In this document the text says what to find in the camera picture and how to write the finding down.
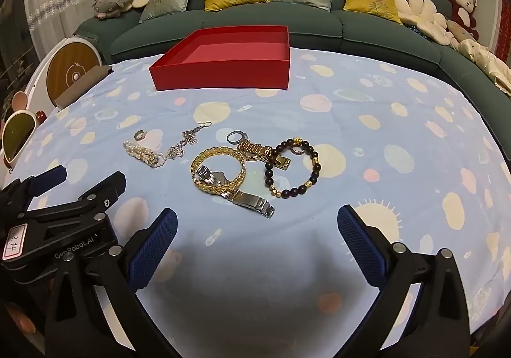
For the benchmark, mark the cream flower-shaped cushion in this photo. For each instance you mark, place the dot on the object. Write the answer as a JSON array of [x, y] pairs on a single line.
[[423, 12]]

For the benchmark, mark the gold bangle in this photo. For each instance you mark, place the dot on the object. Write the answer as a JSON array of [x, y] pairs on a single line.
[[211, 187]]

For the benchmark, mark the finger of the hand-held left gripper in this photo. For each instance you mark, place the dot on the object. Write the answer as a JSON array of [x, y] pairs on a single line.
[[99, 192], [52, 178]]

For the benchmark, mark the red monkey plush toy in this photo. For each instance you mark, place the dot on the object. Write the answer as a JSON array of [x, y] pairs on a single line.
[[459, 2]]

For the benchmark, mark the cream satin blanket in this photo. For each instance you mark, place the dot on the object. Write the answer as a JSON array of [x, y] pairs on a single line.
[[487, 62]]

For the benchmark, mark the red framed wall hanging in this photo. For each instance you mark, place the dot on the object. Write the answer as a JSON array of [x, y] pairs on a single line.
[[504, 22]]

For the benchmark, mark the silver drop earring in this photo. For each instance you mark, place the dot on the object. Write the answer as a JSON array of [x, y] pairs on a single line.
[[185, 139]]

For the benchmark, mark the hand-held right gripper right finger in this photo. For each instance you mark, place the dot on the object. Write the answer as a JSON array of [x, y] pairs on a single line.
[[361, 246]]

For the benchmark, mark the red cardboard box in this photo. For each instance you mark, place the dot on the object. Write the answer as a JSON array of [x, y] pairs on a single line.
[[223, 74]]

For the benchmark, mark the white oval device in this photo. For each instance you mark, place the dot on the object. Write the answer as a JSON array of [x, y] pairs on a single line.
[[16, 134]]

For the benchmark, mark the blue spotted tablecloth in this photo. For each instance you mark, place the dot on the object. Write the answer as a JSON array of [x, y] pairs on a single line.
[[359, 142]]

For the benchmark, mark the gold wristwatch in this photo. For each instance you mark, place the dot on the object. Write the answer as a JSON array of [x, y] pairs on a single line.
[[255, 150]]

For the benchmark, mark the white sheer curtain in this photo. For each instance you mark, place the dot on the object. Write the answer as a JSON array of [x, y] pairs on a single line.
[[56, 2]]

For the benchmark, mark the dark green sofa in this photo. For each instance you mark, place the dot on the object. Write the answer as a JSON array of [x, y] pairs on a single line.
[[255, 22]]

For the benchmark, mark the white round wood-top device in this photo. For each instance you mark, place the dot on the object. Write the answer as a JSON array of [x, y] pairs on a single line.
[[72, 66]]

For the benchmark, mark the beige plush pillow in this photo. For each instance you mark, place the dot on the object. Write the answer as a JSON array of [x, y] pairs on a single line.
[[459, 29]]

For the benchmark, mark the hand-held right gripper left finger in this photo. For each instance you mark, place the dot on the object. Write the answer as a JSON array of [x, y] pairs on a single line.
[[153, 250]]

